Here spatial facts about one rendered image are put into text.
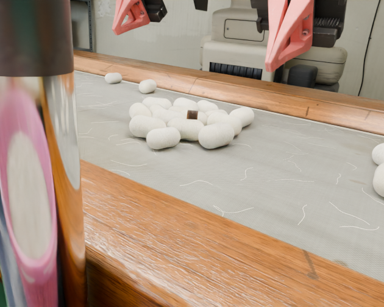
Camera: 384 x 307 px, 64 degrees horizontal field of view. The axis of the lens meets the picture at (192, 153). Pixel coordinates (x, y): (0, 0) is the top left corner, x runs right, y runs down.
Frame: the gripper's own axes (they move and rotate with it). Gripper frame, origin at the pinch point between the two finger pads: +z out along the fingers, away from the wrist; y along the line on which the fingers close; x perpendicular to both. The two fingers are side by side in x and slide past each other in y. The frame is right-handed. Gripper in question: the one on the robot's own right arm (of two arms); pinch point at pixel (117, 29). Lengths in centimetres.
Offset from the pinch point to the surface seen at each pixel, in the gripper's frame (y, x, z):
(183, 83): 17.4, 3.6, 6.9
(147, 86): 15.2, -0.6, 11.8
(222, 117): 32.2, -6.7, 18.2
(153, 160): 31.0, -11.4, 26.5
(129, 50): -156, 128, -116
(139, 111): 24.7, -9.2, 21.2
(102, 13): -187, 105, -133
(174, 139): 30.9, -10.2, 23.7
